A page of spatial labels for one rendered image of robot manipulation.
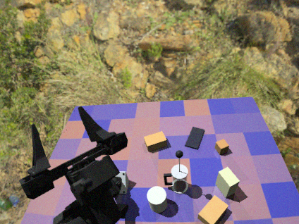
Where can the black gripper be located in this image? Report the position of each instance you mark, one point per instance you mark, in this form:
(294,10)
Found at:
(40,179)

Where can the tan rectangular block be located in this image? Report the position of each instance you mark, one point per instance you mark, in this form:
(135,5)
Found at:
(212,211)
(155,141)

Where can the orange cube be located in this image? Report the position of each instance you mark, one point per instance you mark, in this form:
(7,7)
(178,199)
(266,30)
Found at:
(221,146)

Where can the grey cylinder with white top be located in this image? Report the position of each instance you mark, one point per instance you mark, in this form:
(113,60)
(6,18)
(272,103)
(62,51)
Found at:
(157,199)

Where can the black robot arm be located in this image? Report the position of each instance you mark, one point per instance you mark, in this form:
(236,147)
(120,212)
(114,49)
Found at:
(91,178)

